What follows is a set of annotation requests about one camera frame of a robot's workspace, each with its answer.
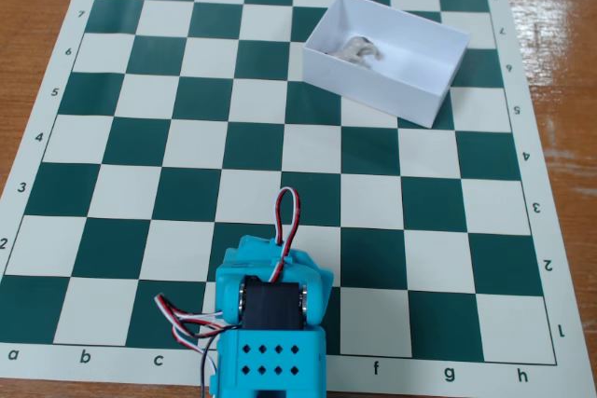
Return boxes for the cyan gripper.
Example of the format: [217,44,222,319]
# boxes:
[215,232,336,292]

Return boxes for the small grey toy horse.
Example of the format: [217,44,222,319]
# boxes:
[325,34,385,70]

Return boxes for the white open paper box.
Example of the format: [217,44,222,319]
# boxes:
[301,0,472,130]

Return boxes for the green and white chessboard mat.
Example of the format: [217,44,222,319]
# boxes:
[0,0,577,398]

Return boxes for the red white black gripper cable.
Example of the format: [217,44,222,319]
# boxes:
[269,186,301,283]

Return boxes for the red white black wrist cable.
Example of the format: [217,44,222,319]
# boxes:
[154,293,226,326]

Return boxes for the red white black elbow cable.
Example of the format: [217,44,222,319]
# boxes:
[171,322,223,398]

